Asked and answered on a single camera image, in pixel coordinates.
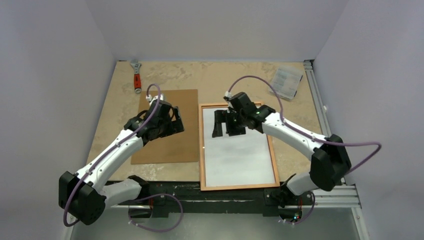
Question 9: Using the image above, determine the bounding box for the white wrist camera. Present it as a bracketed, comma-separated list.
[223, 91, 233, 103]
[145, 93, 166, 105]

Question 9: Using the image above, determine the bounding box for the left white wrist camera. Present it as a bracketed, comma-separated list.
[145, 93, 166, 105]

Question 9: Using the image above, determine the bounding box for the clear plastic screw box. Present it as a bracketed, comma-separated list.
[270, 65, 303, 101]

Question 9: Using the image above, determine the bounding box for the plant photo print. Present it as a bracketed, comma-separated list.
[202, 107, 276, 188]

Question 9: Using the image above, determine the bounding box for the aluminium rail frame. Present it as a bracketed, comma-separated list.
[62, 59, 370, 240]

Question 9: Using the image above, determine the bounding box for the copper wooden picture frame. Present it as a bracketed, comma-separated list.
[198, 101, 281, 192]

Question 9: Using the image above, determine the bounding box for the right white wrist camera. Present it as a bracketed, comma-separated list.
[223, 91, 233, 103]

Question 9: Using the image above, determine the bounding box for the red handled adjustable wrench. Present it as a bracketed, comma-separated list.
[130, 59, 142, 94]

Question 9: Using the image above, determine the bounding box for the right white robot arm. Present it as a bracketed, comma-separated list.
[211, 92, 352, 204]

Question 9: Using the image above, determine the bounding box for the brown cardboard backing board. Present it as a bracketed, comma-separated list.
[130, 89, 200, 165]

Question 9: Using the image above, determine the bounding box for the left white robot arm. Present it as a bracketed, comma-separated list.
[58, 97, 185, 227]

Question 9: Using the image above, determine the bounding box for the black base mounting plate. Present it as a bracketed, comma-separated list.
[118, 181, 315, 220]

